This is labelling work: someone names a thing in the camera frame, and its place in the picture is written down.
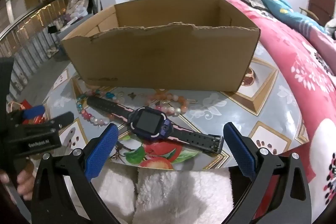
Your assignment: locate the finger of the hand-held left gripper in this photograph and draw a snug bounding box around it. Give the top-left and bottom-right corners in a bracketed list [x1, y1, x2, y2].
[21, 105, 45, 119]
[39, 112, 75, 133]

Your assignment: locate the black purple smart watch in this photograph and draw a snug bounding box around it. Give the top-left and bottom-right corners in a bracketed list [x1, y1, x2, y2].
[87, 96, 224, 153]

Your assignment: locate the red floral blanket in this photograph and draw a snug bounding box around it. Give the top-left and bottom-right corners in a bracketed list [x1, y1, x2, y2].
[215, 0, 336, 224]

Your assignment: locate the fruit print tablecloth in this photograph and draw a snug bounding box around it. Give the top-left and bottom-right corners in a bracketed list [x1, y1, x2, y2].
[10, 38, 307, 172]

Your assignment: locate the multicolour bead bracelet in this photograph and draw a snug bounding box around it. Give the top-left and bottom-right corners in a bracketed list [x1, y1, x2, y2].
[76, 90, 124, 127]

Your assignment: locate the red bag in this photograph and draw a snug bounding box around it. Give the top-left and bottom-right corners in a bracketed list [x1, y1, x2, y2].
[7, 99, 46, 125]

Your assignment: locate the pink orange bead bracelet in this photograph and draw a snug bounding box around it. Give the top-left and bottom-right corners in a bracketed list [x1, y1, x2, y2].
[147, 93, 190, 117]

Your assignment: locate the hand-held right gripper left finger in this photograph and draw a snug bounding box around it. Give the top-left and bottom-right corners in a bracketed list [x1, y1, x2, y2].
[31, 123, 120, 224]

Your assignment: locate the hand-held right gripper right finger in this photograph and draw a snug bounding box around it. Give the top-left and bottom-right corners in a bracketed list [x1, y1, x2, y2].
[223, 122, 313, 224]

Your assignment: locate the brown sliding door wardrobe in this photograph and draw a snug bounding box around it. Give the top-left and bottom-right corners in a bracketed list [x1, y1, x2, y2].
[0, 0, 87, 77]

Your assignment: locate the white fluffy clothing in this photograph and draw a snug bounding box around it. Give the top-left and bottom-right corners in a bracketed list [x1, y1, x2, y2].
[91, 164, 234, 224]

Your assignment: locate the pile of clothes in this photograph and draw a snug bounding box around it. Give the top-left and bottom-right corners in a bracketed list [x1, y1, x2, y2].
[66, 0, 97, 20]

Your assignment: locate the teal patterned pillow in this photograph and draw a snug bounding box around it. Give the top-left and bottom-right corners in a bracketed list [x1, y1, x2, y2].
[256, 0, 328, 33]

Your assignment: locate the brown cardboard box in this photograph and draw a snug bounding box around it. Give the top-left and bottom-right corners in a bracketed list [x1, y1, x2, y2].
[60, 0, 261, 92]

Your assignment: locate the person's left hand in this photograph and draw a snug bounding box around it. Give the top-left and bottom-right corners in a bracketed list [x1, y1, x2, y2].
[0, 161, 36, 195]

